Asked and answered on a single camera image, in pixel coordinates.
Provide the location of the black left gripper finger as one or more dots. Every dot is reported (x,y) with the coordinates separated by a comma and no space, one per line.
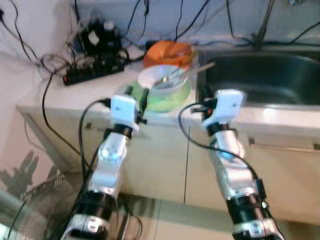
(128,90)
(145,100)

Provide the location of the white bowl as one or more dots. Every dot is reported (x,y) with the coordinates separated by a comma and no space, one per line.
(150,75)

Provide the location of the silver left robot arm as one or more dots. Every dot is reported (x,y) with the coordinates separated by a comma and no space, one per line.
(111,155)

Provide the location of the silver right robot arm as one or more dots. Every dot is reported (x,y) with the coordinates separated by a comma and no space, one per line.
(230,150)

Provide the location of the beige kitchen cabinet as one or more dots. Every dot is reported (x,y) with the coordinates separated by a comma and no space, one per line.
(160,160)

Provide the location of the green plate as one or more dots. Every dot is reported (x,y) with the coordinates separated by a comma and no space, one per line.
(170,102)

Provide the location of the black power strip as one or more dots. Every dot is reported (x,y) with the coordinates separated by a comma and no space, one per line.
(90,72)

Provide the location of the orange plastic bowl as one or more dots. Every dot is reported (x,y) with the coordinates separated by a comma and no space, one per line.
(167,52)

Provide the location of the black power adapter box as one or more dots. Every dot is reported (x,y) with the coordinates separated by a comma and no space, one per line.
(100,40)

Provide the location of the stainless steel sink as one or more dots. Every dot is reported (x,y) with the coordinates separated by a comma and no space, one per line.
(270,75)

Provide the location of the grey metal faucet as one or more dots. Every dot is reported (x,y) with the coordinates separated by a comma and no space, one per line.
(261,35)

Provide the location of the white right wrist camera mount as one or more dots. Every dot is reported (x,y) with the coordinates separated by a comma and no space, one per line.
(227,105)

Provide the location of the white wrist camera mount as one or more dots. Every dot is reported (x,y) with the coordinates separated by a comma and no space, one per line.
(227,105)
(122,110)

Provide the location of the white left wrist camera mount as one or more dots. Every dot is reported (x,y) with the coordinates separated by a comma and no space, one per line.
(122,110)

